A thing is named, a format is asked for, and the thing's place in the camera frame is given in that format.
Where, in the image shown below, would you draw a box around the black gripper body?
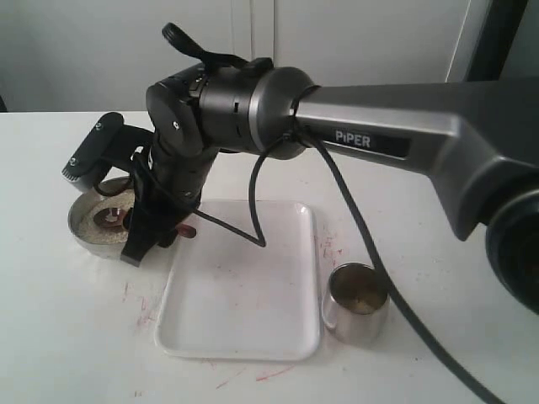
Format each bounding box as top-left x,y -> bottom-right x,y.
113,125 -> 216,247

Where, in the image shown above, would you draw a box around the brown wooden spoon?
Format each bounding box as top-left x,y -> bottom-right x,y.
93,207 -> 197,239

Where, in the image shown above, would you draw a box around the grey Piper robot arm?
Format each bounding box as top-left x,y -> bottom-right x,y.
62,58 -> 538,311

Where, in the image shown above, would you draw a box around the steel bowl of rice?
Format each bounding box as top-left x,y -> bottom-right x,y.
67,184 -> 135,259

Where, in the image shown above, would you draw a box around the small steel cup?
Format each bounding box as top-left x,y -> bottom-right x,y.
321,263 -> 390,347

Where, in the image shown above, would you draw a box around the white rectangular tray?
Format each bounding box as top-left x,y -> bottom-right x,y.
154,201 -> 321,361

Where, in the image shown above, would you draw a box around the white cabinet doors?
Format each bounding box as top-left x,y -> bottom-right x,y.
1,1 -> 490,111

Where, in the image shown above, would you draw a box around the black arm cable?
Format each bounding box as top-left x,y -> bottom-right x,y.
197,125 -> 502,404

